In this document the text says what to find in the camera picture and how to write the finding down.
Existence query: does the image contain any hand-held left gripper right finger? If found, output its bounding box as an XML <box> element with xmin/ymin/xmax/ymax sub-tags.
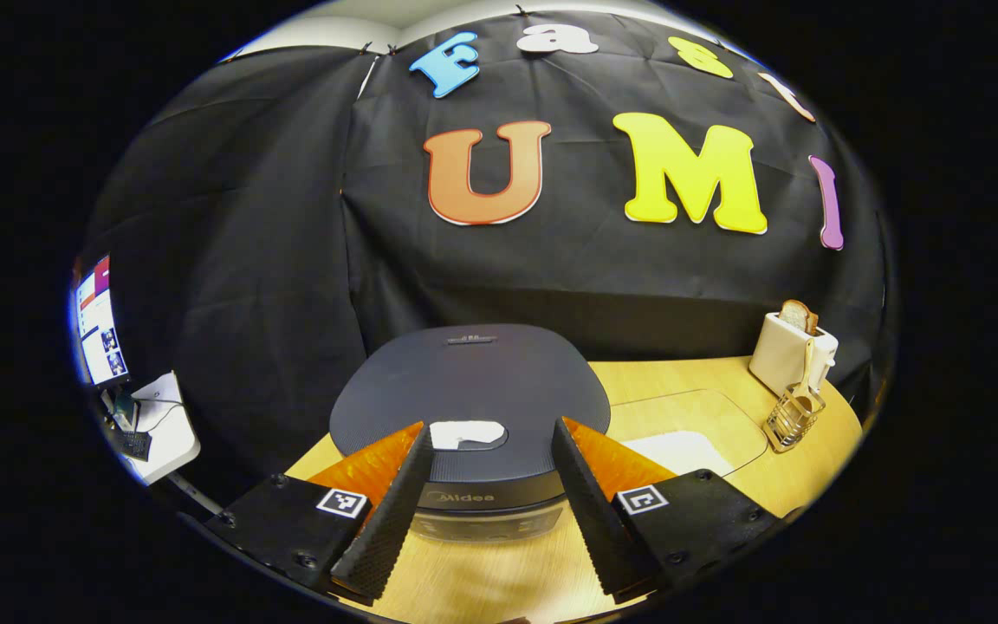
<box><xmin>551</xmin><ymin>418</ymin><xmax>781</xmax><ymax>605</ymax></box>

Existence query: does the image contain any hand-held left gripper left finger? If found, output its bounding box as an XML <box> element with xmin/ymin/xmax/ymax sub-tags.
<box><xmin>204</xmin><ymin>422</ymin><xmax>433</xmax><ymax>605</ymax></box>

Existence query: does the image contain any dark grey rice cooker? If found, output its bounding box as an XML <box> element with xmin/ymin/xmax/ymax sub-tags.
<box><xmin>328</xmin><ymin>324</ymin><xmax>612</xmax><ymax>543</ymax></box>

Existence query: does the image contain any metal wire chopstick holder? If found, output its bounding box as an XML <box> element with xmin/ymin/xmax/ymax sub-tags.
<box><xmin>761</xmin><ymin>386</ymin><xmax>827</xmax><ymax>454</ymax></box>

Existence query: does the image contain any wooden spoon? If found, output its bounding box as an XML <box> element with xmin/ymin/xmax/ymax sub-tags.
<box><xmin>789</xmin><ymin>338</ymin><xmax>817</xmax><ymax>419</ymax></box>

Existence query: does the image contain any clear plastic box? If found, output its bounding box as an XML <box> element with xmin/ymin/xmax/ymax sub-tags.
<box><xmin>607</xmin><ymin>388</ymin><xmax>769</xmax><ymax>478</ymax></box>

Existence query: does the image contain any white side table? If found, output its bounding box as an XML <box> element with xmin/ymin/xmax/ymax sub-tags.
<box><xmin>118</xmin><ymin>371</ymin><xmax>203</xmax><ymax>512</ymax></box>

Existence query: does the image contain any white toaster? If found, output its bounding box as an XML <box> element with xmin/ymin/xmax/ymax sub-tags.
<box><xmin>748</xmin><ymin>310</ymin><xmax>839</xmax><ymax>400</ymax></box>

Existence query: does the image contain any black keyboard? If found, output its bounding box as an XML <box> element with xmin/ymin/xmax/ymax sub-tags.
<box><xmin>109</xmin><ymin>425</ymin><xmax>153</xmax><ymax>463</ymax></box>

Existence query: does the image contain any black backdrop cloth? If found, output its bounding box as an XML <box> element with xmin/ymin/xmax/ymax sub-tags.
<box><xmin>75</xmin><ymin>13</ymin><xmax>890</xmax><ymax>478</ymax></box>

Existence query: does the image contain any computer monitor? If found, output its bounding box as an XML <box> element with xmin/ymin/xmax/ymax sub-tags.
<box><xmin>75</xmin><ymin>254</ymin><xmax>130</xmax><ymax>387</ymax></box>

